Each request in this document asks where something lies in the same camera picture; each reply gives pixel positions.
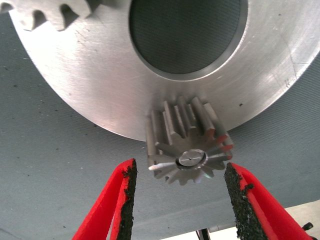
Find dark grey table cloth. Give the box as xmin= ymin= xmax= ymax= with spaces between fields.
xmin=0 ymin=0 xmax=320 ymax=240

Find round metal carrier plate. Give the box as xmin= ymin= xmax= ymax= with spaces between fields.
xmin=8 ymin=0 xmax=320 ymax=144

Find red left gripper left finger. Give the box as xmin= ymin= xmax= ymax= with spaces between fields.
xmin=72 ymin=158 xmax=138 ymax=240

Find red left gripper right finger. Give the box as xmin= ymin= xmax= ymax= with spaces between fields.
xmin=223 ymin=162 xmax=313 ymax=240

